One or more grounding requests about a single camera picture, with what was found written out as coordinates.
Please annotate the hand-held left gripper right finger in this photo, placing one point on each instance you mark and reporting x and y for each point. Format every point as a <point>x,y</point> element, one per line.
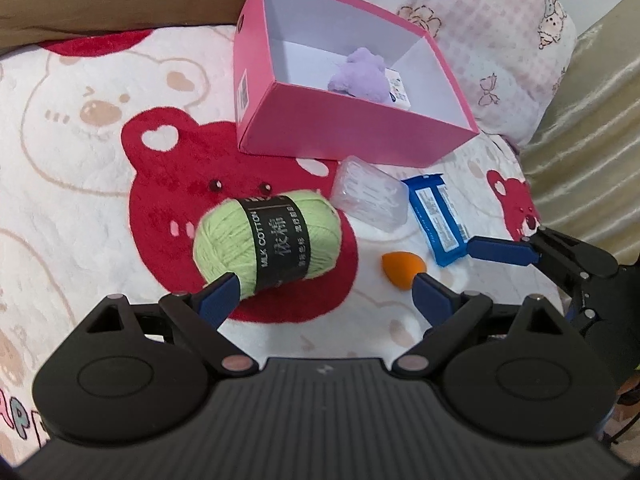
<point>430,295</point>

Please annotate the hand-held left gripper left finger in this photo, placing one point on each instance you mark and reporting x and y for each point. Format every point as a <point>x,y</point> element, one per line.
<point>220,295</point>

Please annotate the green yarn ball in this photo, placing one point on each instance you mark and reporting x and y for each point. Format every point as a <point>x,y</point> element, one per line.
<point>220,240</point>

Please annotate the gold satin cloth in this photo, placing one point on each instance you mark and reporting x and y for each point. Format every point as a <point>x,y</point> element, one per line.
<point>590,135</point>

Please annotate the white tissue packet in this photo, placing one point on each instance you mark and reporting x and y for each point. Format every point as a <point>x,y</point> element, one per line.
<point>397,87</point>

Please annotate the bear printed blanket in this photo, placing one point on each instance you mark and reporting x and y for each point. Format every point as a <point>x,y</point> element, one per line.
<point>75,185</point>

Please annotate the pink cardboard box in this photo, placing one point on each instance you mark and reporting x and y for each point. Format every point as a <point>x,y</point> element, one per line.
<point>325,125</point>

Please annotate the clear plastic swab box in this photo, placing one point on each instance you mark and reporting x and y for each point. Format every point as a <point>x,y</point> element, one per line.
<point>370,195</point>

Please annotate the pink checked pillow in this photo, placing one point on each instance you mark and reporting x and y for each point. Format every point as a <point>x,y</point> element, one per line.
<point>475,20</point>

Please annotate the orange makeup sponge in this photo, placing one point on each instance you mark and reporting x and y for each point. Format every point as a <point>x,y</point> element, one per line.
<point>400,267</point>

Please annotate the purple plush toy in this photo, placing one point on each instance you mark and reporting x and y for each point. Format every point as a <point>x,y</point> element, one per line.
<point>360,75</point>

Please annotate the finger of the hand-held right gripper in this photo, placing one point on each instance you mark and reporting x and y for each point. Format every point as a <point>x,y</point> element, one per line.
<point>500,250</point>

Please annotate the blue snack packet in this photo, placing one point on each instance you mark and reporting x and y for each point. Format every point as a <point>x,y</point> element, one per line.
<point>430,220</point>

